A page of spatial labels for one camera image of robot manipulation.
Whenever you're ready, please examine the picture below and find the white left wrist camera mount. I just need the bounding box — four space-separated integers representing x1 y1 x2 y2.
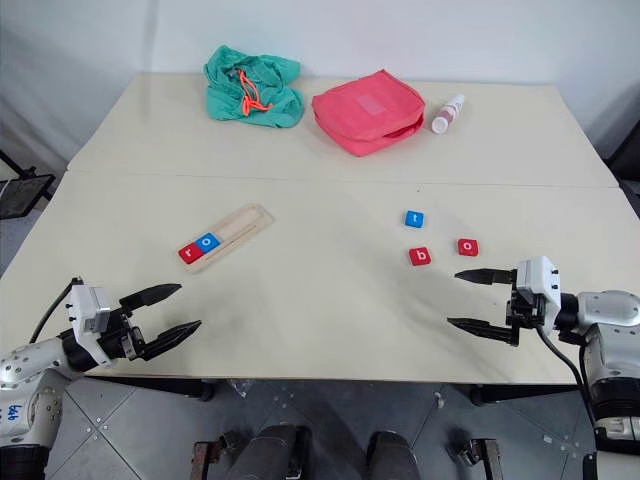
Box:
67 284 115 369

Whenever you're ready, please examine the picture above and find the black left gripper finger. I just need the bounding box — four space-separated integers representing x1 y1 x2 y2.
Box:
141 319 203 362
118 283 183 310

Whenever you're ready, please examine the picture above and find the black table foot bar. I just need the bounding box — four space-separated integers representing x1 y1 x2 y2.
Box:
468 382 584 407
83 375 217 404

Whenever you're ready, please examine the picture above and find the orange drawstring cord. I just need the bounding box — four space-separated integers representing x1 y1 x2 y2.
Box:
234 69 274 118

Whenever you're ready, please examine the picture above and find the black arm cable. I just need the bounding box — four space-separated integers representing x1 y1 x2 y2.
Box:
28 275 84 347
533 323 601 429

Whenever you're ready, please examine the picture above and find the green drawstring cloth bag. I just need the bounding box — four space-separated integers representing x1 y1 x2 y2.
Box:
202 44 306 130

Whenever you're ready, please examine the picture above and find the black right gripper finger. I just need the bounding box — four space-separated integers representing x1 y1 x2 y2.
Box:
446 316 517 347
453 267 519 288

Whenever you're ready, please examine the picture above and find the clear plastic scrap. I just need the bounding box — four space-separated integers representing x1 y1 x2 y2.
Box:
226 378 257 399

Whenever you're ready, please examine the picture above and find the pink fabric pouch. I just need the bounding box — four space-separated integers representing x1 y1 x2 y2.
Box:
310 68 428 159

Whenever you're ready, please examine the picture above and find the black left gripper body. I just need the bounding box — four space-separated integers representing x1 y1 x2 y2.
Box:
96 298 149 362

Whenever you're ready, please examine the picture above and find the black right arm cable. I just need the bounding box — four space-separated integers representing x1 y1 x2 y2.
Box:
533 323 601 429

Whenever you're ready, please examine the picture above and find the dark rounded shape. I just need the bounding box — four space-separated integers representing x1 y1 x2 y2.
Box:
243 423 314 480
366 430 420 480

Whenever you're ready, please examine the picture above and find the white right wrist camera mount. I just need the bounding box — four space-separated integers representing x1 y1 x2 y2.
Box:
514 255 564 336

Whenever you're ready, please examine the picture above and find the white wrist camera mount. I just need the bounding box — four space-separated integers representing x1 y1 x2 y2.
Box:
514 255 564 336
67 284 115 369

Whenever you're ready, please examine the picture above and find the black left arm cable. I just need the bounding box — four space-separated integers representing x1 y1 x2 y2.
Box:
28 275 84 347

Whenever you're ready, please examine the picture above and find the wooden letter tray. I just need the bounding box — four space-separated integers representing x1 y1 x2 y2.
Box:
177 202 278 276

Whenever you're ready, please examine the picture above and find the blue letter o tile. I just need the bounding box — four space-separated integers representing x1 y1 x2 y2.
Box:
193 232 222 255

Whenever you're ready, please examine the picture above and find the dark object beside table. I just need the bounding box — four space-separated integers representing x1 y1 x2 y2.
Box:
601 122 640 224

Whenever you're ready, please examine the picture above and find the rusty metal bracket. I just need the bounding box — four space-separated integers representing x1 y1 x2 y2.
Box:
193 431 242 480
448 433 505 480

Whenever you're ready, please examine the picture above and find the white and pink bottle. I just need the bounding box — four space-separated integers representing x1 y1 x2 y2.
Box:
431 93 467 136

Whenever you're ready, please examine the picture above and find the black metal stand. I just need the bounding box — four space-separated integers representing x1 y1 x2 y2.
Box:
0 148 57 222

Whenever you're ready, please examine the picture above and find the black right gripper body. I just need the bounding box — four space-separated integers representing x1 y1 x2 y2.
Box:
504 290 547 347

